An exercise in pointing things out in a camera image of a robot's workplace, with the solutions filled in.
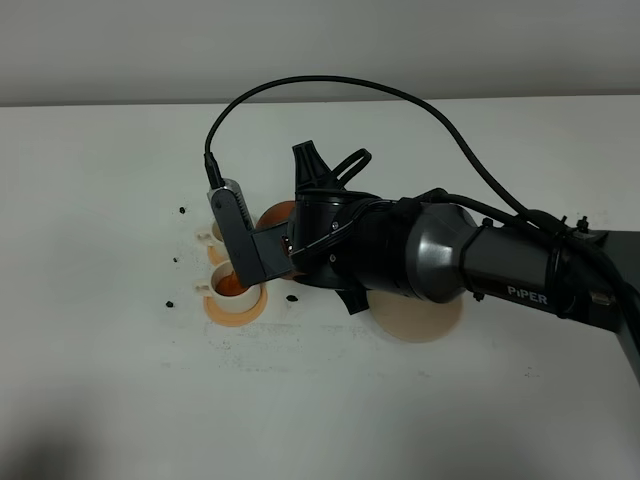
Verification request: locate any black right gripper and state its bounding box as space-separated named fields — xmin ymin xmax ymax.
xmin=289 ymin=141 xmax=415 ymax=315

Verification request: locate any brown clay teapot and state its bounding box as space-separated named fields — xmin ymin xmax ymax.
xmin=255 ymin=200 xmax=298 ymax=281

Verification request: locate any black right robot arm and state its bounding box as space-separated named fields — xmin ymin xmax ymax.
xmin=288 ymin=142 xmax=639 ymax=367

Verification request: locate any beige round teapot coaster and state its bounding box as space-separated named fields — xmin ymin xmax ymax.
xmin=368 ymin=291 xmax=463 ymax=343

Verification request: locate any near white teacup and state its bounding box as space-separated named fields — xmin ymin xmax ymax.
xmin=193 ymin=261 xmax=261 ymax=314

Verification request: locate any white teacup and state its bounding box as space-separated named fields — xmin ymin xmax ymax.
xmin=195 ymin=221 xmax=226 ymax=250
xmin=193 ymin=261 xmax=261 ymax=314

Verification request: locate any far white teacup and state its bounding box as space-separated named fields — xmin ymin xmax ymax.
xmin=195 ymin=221 xmax=226 ymax=250

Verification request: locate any far orange saucer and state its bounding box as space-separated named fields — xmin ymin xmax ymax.
xmin=207 ymin=243 xmax=229 ymax=266

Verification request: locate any orange saucer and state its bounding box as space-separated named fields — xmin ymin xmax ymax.
xmin=207 ymin=243 xmax=229 ymax=266
xmin=203 ymin=287 xmax=268 ymax=327

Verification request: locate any near orange saucer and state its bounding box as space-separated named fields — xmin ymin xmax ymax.
xmin=203 ymin=287 xmax=268 ymax=327

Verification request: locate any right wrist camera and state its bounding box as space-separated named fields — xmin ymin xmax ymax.
xmin=208 ymin=179 xmax=293 ymax=287

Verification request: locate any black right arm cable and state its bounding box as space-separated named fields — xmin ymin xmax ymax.
xmin=202 ymin=74 xmax=640 ymax=301

